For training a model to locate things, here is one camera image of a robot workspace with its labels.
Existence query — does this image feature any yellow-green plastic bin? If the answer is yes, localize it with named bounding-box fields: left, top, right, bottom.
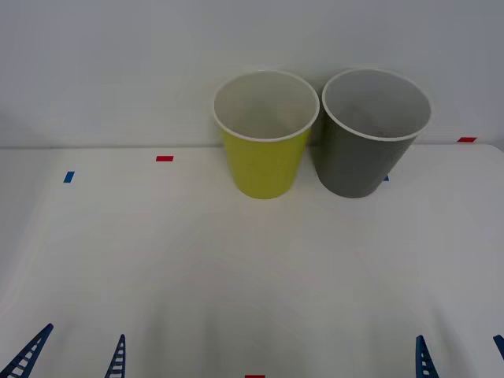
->
left=213, top=68, right=321, bottom=201

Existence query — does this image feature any grey plastic bin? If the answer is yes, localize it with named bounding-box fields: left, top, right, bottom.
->
left=314, top=67, right=432, bottom=199

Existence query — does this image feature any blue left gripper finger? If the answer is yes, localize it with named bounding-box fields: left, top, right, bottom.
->
left=0, top=323, right=54, bottom=378
left=103, top=334, right=127, bottom=378

